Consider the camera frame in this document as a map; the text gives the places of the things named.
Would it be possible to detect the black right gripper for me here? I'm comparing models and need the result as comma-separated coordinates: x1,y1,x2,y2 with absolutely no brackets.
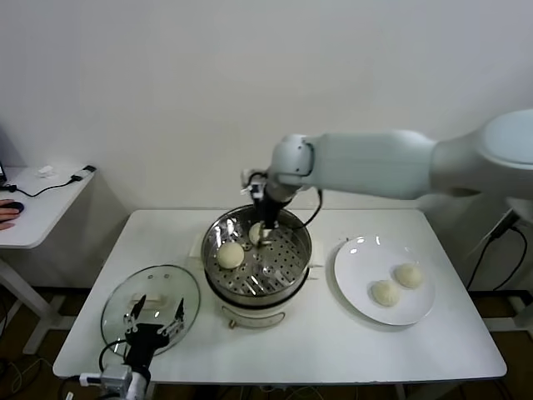
257,188,293,248

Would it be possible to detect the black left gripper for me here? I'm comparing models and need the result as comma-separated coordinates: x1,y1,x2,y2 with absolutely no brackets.
122,294,187,368

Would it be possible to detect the round glass pot lid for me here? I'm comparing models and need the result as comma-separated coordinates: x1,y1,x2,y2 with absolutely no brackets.
99,265,202,356

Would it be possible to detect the stainless steel steamer basket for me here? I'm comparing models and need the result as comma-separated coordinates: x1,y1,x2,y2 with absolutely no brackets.
189,204,325,298

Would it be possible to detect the person's hand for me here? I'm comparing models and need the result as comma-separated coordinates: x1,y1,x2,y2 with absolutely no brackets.
0,198,22,231

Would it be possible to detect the white electric cooking pot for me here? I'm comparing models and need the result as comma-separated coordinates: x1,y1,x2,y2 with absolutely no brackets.
203,266,318,330

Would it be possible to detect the white round plate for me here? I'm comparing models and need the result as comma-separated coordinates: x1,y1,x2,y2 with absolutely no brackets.
332,236,436,327

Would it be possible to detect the white side desk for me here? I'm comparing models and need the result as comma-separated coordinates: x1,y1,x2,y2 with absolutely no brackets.
0,166,96,358

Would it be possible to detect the black and white adapter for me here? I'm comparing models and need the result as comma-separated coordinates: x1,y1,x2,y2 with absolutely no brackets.
69,166,97,184

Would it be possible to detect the dark monitor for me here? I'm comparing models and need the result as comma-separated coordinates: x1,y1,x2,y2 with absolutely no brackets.
0,124,21,188

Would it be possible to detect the white side table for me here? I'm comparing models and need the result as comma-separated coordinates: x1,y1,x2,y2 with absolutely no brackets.
504,197,533,331

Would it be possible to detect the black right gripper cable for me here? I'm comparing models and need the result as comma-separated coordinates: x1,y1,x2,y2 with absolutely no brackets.
286,188,322,230

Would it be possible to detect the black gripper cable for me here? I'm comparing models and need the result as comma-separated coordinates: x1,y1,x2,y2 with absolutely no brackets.
97,339,131,373
286,188,322,230

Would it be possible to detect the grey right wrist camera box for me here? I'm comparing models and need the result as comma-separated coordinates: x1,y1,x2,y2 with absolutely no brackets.
241,167,268,198

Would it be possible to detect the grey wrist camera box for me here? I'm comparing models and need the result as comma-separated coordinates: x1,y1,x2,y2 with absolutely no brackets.
241,167,268,198
78,364,131,391

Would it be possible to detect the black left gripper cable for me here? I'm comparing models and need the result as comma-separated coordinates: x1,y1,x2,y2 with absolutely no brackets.
97,339,131,373

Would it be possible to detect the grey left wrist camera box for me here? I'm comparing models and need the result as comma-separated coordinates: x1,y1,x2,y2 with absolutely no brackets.
78,364,131,391

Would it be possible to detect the black desk cable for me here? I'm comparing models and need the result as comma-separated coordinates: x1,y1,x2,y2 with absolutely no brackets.
0,177,82,199

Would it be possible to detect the black cable with adapter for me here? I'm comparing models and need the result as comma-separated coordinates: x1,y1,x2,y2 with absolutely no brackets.
465,210,528,292

